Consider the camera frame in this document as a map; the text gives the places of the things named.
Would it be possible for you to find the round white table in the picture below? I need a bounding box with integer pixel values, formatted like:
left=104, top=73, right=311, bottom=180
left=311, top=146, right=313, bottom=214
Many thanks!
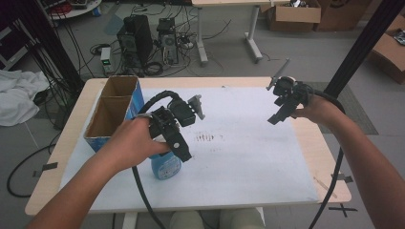
left=40, top=0, right=103, bottom=21

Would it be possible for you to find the blue-sided cardboard box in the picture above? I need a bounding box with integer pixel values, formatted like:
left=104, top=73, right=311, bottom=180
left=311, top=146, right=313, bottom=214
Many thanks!
left=82, top=74, right=145, bottom=154

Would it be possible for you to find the light wooden table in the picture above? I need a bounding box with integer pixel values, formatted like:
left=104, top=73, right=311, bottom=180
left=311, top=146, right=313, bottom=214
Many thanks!
left=24, top=75, right=352, bottom=218

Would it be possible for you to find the person's left hand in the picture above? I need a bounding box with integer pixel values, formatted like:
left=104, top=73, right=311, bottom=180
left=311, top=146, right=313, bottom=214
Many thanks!
left=105, top=115, right=171, bottom=174

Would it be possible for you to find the small black computer tower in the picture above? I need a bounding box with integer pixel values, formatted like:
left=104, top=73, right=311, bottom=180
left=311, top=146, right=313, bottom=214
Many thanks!
left=156, top=17, right=180, bottom=67

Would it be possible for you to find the black floor cable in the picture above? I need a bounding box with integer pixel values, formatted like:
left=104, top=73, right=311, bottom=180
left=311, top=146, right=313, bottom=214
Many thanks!
left=6, top=143, right=57, bottom=198

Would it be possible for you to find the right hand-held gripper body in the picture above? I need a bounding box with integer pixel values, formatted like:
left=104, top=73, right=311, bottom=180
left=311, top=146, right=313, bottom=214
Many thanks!
left=272, top=75, right=315, bottom=109

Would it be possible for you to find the blue spray bottle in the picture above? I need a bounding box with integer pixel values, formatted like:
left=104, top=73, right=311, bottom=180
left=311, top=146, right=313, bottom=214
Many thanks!
left=148, top=150, right=183, bottom=181

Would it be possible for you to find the open cardboard box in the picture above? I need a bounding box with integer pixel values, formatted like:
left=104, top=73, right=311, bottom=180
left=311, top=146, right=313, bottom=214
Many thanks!
left=260, top=0, right=322, bottom=33

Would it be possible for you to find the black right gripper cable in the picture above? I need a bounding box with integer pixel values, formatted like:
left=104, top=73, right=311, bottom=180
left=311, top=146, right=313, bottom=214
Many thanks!
left=306, top=88, right=348, bottom=229

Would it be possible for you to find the white table mat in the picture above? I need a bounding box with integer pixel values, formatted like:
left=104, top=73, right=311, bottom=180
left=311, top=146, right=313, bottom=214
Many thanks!
left=59, top=87, right=320, bottom=214

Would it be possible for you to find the white-legged desk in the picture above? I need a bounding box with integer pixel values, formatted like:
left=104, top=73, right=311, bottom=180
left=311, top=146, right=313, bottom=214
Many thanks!
left=190, top=0, right=291, bottom=68

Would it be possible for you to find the large cardboard box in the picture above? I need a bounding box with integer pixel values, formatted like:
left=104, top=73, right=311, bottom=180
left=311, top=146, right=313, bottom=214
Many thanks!
left=368, top=14, right=405, bottom=86

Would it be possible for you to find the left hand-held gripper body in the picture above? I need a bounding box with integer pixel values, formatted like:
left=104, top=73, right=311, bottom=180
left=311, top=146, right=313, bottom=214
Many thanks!
left=148, top=95, right=197, bottom=163

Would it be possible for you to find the white crumpled cloth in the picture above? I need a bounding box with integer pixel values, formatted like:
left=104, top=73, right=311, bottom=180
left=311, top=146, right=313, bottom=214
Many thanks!
left=0, top=69, right=51, bottom=128

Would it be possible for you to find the white power supply unit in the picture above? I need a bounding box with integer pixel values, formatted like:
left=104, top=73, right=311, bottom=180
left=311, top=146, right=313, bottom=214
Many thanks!
left=99, top=46, right=114, bottom=74

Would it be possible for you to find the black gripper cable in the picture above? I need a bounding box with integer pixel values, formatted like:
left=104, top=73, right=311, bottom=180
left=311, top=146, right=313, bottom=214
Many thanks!
left=131, top=90, right=180, bottom=229
left=306, top=88, right=348, bottom=229

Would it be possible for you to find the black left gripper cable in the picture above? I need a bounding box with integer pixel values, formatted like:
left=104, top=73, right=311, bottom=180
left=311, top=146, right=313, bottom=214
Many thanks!
left=131, top=90, right=180, bottom=229

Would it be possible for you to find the large black computer tower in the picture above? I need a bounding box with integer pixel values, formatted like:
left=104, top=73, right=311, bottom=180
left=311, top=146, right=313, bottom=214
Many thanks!
left=116, top=14, right=154, bottom=69

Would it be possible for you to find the dark floor mat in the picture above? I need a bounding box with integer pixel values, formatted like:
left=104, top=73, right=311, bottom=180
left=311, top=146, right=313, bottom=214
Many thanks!
left=305, top=81, right=379, bottom=135

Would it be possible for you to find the black metal post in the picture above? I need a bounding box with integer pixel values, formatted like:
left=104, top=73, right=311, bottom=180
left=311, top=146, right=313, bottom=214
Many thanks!
left=322, top=0, right=405, bottom=99

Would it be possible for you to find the person's right hand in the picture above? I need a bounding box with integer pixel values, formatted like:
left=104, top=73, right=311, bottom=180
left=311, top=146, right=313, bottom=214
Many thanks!
left=291, top=94, right=344, bottom=128

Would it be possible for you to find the black cable-hung stand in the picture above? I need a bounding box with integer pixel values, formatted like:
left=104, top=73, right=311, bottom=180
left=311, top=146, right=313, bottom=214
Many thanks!
left=12, top=0, right=86, bottom=98

